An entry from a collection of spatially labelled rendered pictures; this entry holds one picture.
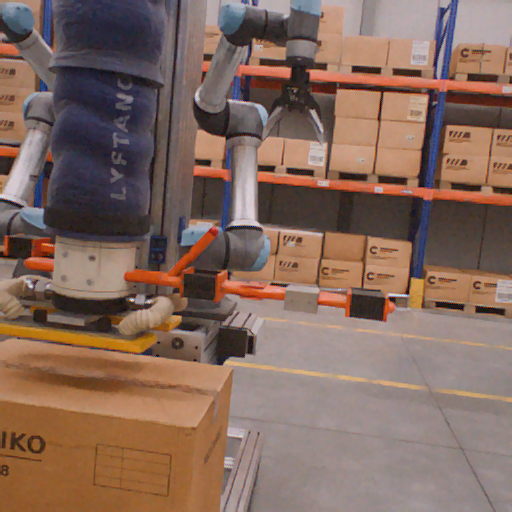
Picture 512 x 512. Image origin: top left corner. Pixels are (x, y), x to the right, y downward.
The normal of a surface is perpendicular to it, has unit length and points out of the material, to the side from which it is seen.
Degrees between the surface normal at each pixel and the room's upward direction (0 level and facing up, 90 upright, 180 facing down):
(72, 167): 82
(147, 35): 99
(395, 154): 87
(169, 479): 90
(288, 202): 90
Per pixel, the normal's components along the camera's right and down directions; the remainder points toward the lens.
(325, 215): -0.11, 0.10
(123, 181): 0.72, -0.14
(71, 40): -0.50, 0.22
